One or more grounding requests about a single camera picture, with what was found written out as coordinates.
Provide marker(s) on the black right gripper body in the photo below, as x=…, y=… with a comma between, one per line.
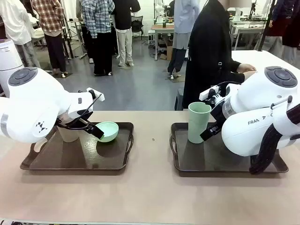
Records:
x=219, y=112

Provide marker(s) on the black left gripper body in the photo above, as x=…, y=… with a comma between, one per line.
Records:
x=70, y=123

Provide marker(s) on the mint green bowl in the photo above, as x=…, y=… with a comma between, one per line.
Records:
x=110, y=133

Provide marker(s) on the tan plastic cup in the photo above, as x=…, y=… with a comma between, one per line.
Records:
x=69, y=136

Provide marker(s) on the green plastic cup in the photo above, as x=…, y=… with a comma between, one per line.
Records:
x=198, y=124

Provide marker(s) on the person's right forearm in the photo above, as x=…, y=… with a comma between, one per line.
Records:
x=236, y=77

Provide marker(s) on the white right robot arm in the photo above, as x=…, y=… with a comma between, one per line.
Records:
x=255, y=117

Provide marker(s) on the person's left forearm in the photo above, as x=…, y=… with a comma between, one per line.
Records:
x=235, y=66

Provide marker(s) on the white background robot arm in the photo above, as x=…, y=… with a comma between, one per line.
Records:
x=159, y=11

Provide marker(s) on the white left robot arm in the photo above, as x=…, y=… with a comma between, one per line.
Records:
x=35, y=105

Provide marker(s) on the dark brown tray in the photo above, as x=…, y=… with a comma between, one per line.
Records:
x=70, y=159
x=211, y=159

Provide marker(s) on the person's left hand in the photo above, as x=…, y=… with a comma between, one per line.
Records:
x=247, y=68

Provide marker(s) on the person in black top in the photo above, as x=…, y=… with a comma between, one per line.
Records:
x=208, y=54

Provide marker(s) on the white table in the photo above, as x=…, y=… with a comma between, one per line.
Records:
x=269, y=59

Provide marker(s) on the cardboard box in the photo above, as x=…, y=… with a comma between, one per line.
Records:
x=166, y=52

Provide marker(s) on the white air purifier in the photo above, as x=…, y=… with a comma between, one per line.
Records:
x=9, y=56

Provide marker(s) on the white workbench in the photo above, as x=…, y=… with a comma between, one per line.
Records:
x=248, y=25

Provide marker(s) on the person in blue plaid shirt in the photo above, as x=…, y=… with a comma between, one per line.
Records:
x=98, y=35

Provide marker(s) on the person in light blue shirt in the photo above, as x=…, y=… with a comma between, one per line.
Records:
x=184, y=25

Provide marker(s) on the person in red plaid shirt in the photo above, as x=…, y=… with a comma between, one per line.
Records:
x=51, y=28

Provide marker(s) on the black stand pole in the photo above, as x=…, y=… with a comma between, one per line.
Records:
x=267, y=25

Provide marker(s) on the wooden desk with white legs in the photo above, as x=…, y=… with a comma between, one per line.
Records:
x=162, y=27

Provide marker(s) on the person in dark red clothes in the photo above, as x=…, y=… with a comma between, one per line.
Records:
x=283, y=25

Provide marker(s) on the person in black tee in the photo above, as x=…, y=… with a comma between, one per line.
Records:
x=124, y=28

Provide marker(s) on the person in white shirt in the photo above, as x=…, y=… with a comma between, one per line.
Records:
x=16, y=28

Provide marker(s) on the black office chair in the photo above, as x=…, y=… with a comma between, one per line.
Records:
x=137, y=24

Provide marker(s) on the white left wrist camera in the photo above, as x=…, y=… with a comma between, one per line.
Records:
x=98, y=97

